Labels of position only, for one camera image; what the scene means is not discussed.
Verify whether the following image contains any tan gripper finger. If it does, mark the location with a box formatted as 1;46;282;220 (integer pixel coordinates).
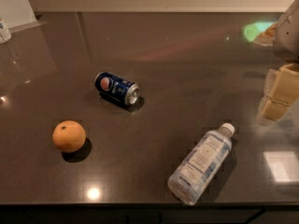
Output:
256;63;299;126

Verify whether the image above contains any blue pepsi can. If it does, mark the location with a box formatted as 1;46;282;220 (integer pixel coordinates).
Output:
94;72;140;106

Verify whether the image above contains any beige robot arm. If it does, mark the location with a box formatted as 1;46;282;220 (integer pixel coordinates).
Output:
254;0;299;126

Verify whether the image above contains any clear plastic water bottle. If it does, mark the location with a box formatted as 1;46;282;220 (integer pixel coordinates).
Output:
167;123;235;206

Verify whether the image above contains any orange fruit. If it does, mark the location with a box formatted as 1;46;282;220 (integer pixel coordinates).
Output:
52;120;86;153

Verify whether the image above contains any white panel top left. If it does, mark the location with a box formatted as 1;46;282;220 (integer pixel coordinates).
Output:
0;0;45;33

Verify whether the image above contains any white container at left edge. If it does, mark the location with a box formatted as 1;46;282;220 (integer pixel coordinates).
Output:
0;18;12;44

